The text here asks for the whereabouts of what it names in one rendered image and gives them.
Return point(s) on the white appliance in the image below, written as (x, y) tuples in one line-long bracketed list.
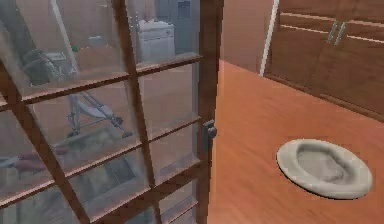
[(156, 40)]

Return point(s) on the brown glass-paned door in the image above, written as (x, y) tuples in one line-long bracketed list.
[(209, 83)]

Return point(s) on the grey exercise machine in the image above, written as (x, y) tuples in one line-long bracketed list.
[(83, 106)]

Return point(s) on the brown wooden cupboard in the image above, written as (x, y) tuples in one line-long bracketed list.
[(333, 63)]

